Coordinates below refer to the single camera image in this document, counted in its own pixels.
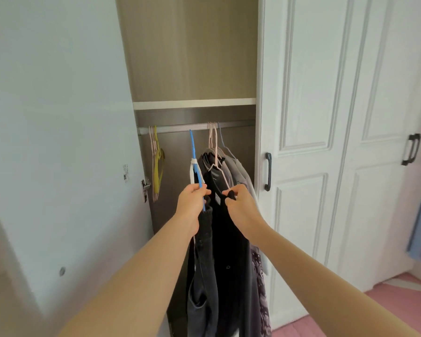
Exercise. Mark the person's left hand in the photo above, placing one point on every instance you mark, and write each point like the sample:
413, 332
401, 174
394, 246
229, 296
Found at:
189, 208

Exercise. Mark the person's right hand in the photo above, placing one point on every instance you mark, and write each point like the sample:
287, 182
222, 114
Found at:
244, 210

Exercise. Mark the person's right thumb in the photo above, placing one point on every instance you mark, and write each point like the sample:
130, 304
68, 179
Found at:
228, 193

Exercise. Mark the person's left thumb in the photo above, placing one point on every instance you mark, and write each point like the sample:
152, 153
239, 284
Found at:
201, 190

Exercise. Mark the blue clothes hanger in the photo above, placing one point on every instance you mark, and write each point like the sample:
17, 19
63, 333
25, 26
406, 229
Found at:
195, 161

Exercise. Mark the black garment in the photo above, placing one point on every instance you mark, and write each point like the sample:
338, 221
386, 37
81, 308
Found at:
231, 263

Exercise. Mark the dark grey jeans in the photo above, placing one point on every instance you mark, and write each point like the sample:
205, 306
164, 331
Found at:
201, 270

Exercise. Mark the person's right forearm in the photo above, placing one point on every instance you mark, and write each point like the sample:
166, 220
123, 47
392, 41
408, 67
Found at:
322, 287

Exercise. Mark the person's left forearm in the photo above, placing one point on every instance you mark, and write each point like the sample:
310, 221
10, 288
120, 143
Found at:
133, 287

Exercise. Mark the pink hangers with clothes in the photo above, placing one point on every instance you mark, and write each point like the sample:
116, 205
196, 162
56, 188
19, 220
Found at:
213, 143

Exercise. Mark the yellow clothes hanger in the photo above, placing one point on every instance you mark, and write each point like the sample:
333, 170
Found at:
157, 164

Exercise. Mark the empty pink clothes hangers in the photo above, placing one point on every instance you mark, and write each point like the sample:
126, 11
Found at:
153, 171

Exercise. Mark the grey-blue clothes hanger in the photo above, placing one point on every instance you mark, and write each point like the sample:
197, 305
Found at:
221, 142

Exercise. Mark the white wardrobe shelf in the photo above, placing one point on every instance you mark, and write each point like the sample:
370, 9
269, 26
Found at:
194, 103

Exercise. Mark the white panelled wardrobe door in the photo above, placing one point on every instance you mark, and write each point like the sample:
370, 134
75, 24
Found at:
308, 136
382, 154

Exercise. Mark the dark floral garment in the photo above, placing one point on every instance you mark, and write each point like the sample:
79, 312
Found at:
261, 294

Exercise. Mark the open white wardrobe door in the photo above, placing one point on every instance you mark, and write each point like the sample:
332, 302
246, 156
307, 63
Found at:
56, 143

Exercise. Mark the white sheet on floor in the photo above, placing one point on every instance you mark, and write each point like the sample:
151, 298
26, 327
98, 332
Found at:
407, 284

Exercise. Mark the metal hanging rail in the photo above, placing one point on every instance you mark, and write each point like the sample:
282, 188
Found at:
175, 129

